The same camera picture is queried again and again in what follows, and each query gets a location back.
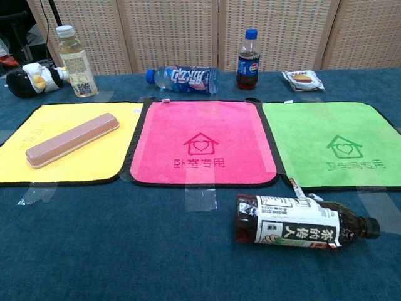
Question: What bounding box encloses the wooden folding screen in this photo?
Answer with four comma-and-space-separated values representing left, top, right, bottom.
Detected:
26, 0, 401, 76

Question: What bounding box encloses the black cable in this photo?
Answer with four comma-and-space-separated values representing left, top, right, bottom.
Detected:
39, 0, 51, 63

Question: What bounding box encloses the pale yellow drink bottle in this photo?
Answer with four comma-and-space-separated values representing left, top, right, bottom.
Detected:
55, 24, 99, 98

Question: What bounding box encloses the black white plush toy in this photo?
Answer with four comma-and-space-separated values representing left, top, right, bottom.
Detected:
5, 61, 71, 98

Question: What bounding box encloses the blue tablecloth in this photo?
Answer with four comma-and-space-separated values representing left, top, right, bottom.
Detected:
0, 68, 401, 301

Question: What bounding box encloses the small pepsi cola bottle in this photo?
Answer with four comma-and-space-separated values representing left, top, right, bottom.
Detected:
236, 28, 261, 91

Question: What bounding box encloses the packaged bread snack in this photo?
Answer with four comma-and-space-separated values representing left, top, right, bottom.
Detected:
281, 70, 326, 93

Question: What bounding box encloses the green cloth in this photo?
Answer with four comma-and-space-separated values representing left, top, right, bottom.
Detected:
254, 100, 401, 192

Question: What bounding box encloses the blue label water bottle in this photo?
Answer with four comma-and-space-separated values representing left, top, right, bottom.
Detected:
145, 65, 219, 95

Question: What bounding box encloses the dark tea bottle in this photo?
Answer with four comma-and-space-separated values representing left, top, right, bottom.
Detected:
235, 177, 381, 251

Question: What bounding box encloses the pink rectangular case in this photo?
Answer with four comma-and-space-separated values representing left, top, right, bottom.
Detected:
25, 112, 121, 169

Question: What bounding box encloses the pink cloth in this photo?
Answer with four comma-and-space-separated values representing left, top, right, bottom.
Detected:
120, 99, 280, 189

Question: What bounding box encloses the yellow cloth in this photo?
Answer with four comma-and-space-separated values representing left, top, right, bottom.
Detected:
0, 102, 144, 187

